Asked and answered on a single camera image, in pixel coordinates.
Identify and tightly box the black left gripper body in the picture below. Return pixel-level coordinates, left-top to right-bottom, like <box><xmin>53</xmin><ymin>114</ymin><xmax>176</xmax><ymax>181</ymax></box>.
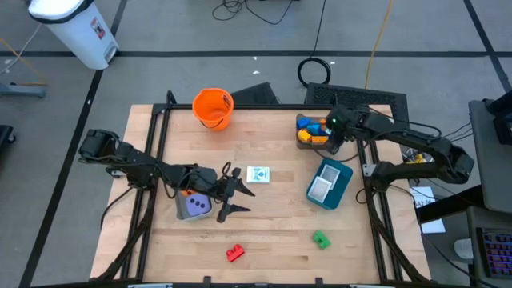
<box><xmin>187</xmin><ymin>166</ymin><xmax>243</xmax><ymax>223</ymax></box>

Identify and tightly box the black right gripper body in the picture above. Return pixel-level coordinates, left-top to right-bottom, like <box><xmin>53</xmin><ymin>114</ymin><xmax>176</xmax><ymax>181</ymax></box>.
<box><xmin>326</xmin><ymin>104</ymin><xmax>359</xmax><ymax>141</ymax></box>

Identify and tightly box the purple soft die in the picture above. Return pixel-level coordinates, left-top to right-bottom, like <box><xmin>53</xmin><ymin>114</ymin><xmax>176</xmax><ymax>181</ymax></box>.
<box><xmin>186</xmin><ymin>194</ymin><xmax>212</xmax><ymax>219</ymax></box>

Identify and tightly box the light grey plastic bin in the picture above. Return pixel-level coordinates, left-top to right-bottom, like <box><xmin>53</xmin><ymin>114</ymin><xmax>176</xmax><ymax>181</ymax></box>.
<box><xmin>174</xmin><ymin>190</ymin><xmax>215</xmax><ymax>222</ymax></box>

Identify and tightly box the red toy brick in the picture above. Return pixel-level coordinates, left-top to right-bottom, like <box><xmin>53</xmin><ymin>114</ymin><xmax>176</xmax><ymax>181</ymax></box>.
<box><xmin>226</xmin><ymin>243</ymin><xmax>246</xmax><ymax>263</ymax></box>

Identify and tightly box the bright green stepped brick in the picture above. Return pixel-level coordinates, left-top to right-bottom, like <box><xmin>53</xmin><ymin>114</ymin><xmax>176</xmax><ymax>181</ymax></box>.
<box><xmin>311</xmin><ymin>230</ymin><xmax>332</xmax><ymax>250</ymax></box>

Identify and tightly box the dark translucent plastic bin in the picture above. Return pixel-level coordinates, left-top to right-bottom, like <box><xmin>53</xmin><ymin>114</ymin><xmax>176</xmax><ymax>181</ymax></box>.
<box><xmin>294</xmin><ymin>113</ymin><xmax>341</xmax><ymax>155</ymax></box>

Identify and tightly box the white card packet blue print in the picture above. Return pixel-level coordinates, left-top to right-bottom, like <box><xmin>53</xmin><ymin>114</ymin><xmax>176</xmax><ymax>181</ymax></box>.
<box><xmin>246</xmin><ymin>166</ymin><xmax>271</xmax><ymax>184</ymax></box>

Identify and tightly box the black computer tower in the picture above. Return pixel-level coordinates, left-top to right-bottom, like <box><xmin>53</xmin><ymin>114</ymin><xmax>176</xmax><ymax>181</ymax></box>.
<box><xmin>303</xmin><ymin>82</ymin><xmax>410</xmax><ymax>133</ymax></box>

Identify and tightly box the teal plastic bin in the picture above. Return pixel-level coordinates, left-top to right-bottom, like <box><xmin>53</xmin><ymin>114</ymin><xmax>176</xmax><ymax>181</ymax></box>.
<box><xmin>306</xmin><ymin>158</ymin><xmax>354</xmax><ymax>211</ymax></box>

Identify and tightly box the orange plastic bucket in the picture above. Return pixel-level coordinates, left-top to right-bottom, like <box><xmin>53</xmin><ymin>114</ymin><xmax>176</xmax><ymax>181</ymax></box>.
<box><xmin>191</xmin><ymin>87</ymin><xmax>235</xmax><ymax>131</ymax></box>

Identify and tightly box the black wedge panel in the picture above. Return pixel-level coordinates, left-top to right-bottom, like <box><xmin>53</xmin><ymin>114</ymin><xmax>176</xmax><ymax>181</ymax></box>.
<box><xmin>230</xmin><ymin>82</ymin><xmax>281</xmax><ymax>106</ymax></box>

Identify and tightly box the white paper sheet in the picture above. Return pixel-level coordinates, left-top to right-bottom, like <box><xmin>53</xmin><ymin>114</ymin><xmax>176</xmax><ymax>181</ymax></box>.
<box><xmin>410</xmin><ymin>186</ymin><xmax>446</xmax><ymax>235</ymax></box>

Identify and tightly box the grey desk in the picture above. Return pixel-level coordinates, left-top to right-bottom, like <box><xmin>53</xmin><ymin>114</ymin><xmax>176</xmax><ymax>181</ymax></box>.
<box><xmin>466</xmin><ymin>206</ymin><xmax>512</xmax><ymax>288</ymax></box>
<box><xmin>467</xmin><ymin>98</ymin><xmax>512</xmax><ymax>215</ymax></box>

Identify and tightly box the black electronic device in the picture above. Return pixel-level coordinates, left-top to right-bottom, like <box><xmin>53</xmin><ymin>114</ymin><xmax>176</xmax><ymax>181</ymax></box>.
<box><xmin>482</xmin><ymin>90</ymin><xmax>512</xmax><ymax>146</ymax></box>

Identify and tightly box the white computer mouse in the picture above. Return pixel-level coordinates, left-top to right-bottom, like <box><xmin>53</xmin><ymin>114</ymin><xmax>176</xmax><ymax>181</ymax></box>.
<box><xmin>453</xmin><ymin>238</ymin><xmax>475</xmax><ymax>261</ymax></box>

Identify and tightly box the black keyboard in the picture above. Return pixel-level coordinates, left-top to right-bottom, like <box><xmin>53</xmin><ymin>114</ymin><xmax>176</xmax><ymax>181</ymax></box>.
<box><xmin>475</xmin><ymin>226</ymin><xmax>512</xmax><ymax>280</ymax></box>

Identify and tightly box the white pedal trash bin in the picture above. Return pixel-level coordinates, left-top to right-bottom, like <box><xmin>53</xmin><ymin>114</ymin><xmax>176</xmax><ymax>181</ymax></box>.
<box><xmin>26</xmin><ymin>0</ymin><xmax>120</xmax><ymax>71</ymax></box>

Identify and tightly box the grey stand foot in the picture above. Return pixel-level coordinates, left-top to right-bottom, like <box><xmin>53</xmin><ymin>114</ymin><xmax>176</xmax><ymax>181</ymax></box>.
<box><xmin>0</xmin><ymin>82</ymin><xmax>48</xmax><ymax>100</ymax></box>

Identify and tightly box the black floor object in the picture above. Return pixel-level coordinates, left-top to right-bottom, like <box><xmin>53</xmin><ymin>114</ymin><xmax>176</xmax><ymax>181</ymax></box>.
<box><xmin>0</xmin><ymin>124</ymin><xmax>17</xmax><ymax>155</ymax></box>

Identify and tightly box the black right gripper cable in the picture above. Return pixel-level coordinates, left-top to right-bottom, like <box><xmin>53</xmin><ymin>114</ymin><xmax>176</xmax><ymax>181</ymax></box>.
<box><xmin>315</xmin><ymin>148</ymin><xmax>361</xmax><ymax>164</ymax></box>

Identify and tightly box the black coiled hanging cable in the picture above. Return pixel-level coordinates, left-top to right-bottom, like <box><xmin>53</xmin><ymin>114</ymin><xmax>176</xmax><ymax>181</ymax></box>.
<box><xmin>296</xmin><ymin>0</ymin><xmax>332</xmax><ymax>88</ymax></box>

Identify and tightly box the black aluminium table frame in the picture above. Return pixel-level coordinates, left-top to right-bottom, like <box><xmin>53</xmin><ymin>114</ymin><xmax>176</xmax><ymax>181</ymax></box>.
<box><xmin>95</xmin><ymin>90</ymin><xmax>431</xmax><ymax>288</ymax></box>

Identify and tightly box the yellow hanging cable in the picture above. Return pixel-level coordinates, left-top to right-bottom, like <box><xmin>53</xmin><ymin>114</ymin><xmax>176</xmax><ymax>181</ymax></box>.
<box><xmin>364</xmin><ymin>0</ymin><xmax>395</xmax><ymax>90</ymax></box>

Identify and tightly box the black floor cable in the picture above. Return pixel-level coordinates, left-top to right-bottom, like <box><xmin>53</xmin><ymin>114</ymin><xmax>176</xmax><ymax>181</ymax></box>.
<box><xmin>211</xmin><ymin>0</ymin><xmax>295</xmax><ymax>26</ymax></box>

